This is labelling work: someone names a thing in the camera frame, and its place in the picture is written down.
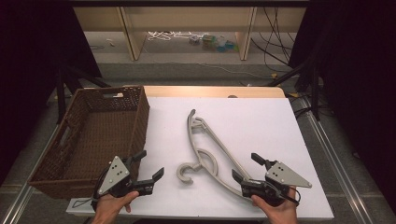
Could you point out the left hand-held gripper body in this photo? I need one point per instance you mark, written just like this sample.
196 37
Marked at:
115 174

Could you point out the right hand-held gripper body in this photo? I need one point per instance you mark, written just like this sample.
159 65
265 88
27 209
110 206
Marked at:
283 175

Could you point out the brown wicker basket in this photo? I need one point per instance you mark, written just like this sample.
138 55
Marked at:
102 130

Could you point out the person's left hand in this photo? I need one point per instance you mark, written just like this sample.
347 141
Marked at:
109 208

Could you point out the person's right hand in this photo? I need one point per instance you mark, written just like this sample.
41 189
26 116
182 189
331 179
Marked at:
283 214

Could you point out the white table cover sheet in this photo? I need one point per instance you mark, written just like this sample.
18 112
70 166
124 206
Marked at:
264 124

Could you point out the small colourful floor clutter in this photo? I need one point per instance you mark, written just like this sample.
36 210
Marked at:
211 42

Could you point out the black curtain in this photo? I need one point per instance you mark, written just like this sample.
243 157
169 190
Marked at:
358 62
31 46

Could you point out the beige wooden shelf unit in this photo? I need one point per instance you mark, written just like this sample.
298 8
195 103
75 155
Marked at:
186 18

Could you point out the metal floor rail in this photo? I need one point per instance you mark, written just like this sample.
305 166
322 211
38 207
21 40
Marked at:
18 202
337 165

